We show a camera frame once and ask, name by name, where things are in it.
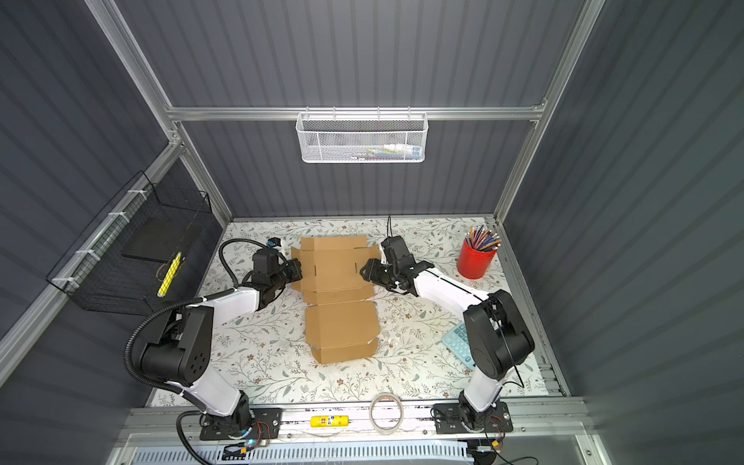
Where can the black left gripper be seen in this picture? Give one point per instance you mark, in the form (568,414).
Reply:
(293,265)

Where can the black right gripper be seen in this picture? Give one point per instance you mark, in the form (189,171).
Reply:
(372,272)

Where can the brown cardboard box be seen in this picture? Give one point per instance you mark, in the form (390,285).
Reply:
(341,319)

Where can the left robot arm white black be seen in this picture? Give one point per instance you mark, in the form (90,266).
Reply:
(171,348)

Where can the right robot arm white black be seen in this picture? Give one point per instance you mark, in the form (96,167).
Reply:
(498,337)

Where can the red metal pencil cup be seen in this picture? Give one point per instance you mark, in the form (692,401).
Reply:
(472,263)

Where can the bundle of coloured pencils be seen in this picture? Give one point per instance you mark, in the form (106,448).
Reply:
(483,239)

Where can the teal calculator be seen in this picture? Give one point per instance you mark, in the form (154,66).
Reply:
(456,341)

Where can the yellow striped tool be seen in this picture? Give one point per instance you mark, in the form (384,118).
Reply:
(170,275)

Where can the black foam pad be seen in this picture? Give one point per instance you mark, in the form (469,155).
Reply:
(159,239)

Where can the markers in white basket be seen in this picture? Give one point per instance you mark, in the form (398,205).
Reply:
(394,152)

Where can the clear tape roll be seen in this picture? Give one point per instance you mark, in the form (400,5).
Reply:
(386,413)

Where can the yellow spirit level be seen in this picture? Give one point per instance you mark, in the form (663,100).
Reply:
(329,421)

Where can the black wire mesh basket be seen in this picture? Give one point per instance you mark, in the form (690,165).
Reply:
(94,275)

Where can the white wire mesh basket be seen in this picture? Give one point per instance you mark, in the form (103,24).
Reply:
(330,140)

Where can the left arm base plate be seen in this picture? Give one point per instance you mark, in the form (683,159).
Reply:
(264,424)

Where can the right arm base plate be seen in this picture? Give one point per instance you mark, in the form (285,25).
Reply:
(451,418)

